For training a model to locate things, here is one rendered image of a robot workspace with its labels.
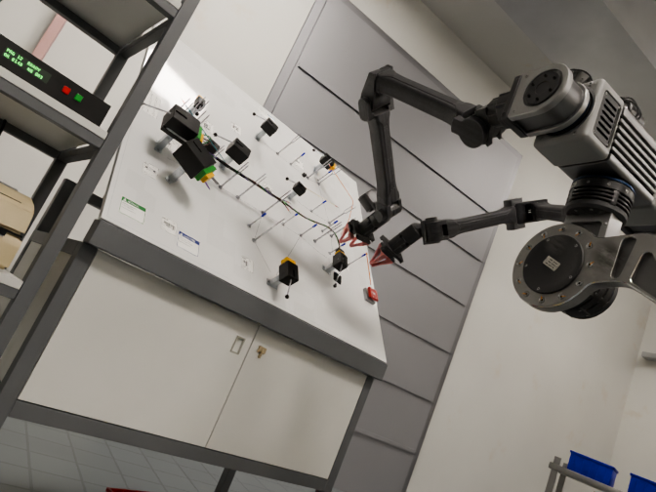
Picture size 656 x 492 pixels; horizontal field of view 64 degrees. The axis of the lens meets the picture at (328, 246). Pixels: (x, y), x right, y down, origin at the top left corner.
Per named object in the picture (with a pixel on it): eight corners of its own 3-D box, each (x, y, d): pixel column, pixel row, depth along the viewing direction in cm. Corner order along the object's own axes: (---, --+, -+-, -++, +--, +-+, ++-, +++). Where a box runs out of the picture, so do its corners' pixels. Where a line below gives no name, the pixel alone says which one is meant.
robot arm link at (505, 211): (526, 196, 187) (530, 226, 188) (513, 197, 192) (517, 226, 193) (430, 216, 168) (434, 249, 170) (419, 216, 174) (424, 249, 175)
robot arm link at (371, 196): (385, 217, 172) (402, 206, 176) (364, 188, 174) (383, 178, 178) (369, 230, 183) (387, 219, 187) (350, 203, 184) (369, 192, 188)
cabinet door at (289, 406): (329, 479, 188) (368, 376, 197) (206, 448, 156) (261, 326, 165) (324, 476, 190) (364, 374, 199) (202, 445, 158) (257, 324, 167)
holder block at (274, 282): (266, 305, 162) (289, 291, 157) (266, 273, 170) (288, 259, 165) (277, 309, 165) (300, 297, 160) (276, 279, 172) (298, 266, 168)
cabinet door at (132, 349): (205, 447, 156) (260, 325, 165) (18, 399, 123) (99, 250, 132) (202, 445, 157) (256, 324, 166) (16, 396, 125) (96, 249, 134)
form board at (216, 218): (97, 221, 130) (101, 217, 129) (152, 23, 196) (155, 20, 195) (383, 364, 201) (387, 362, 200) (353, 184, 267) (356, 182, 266)
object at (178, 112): (122, 114, 154) (150, 84, 148) (172, 148, 164) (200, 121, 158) (117, 128, 150) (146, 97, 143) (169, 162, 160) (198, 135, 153)
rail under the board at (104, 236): (382, 381, 197) (388, 364, 199) (88, 242, 127) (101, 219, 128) (371, 377, 202) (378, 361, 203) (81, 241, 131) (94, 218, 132)
